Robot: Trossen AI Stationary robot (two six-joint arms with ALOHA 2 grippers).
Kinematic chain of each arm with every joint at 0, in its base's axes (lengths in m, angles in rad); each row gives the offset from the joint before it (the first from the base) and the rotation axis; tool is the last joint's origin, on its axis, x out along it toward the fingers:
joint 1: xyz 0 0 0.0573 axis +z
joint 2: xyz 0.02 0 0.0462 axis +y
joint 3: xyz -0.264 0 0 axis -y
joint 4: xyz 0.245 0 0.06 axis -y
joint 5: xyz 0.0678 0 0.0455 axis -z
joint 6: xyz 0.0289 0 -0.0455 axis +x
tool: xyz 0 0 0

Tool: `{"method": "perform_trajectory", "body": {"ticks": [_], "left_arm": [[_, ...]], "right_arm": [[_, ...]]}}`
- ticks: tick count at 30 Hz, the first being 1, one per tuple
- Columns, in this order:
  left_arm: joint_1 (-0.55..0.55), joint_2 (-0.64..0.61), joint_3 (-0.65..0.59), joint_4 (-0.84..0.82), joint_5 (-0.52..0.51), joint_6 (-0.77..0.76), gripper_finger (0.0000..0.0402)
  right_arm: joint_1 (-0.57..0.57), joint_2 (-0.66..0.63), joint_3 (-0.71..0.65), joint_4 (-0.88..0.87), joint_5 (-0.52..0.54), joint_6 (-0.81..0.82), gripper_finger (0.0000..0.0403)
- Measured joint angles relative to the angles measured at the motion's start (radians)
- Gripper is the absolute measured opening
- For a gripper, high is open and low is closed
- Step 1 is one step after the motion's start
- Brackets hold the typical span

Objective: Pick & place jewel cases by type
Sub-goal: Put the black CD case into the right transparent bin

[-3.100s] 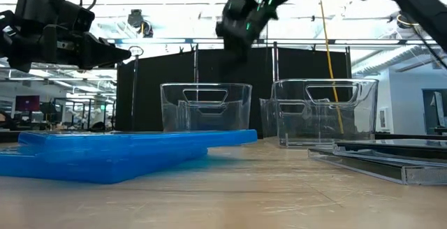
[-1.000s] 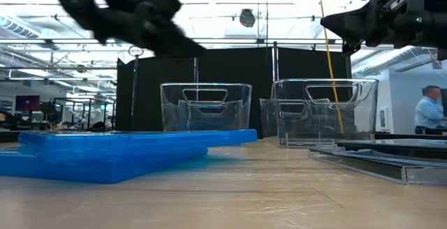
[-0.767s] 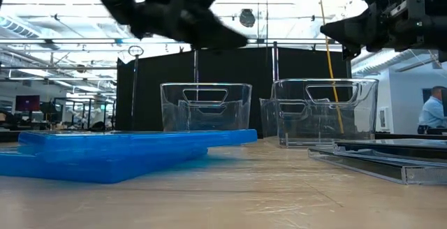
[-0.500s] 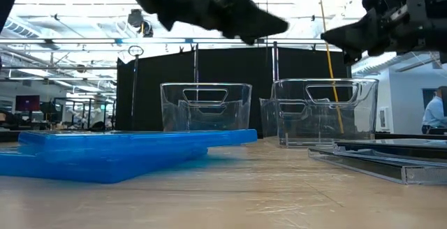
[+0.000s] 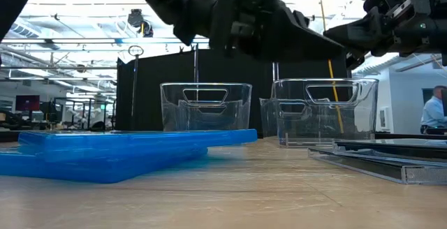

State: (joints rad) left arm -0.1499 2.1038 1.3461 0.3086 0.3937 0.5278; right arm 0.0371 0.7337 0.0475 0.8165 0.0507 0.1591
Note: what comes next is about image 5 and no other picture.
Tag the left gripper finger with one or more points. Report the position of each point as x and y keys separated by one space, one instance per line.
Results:
x=307 y=44

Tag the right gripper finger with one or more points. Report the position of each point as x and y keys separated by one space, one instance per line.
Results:
x=359 y=33
x=356 y=58

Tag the clear plastic bin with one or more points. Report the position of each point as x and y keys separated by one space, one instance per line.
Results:
x=241 y=107
x=366 y=110

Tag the clear jewel case black tray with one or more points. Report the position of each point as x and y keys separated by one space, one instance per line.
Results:
x=304 y=144
x=401 y=150
x=419 y=175

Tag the person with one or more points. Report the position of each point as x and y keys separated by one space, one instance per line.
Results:
x=433 y=114

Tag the black backdrop panel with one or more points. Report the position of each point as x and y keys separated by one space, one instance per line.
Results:
x=153 y=93

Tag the background robot workstation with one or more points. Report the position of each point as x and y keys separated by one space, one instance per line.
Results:
x=84 y=117

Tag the dark red monitor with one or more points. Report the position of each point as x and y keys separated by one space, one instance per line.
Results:
x=27 y=102

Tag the white wall box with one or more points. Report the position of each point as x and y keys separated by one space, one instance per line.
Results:
x=383 y=117

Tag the black ceiling camera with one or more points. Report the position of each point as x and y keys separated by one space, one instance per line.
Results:
x=135 y=17

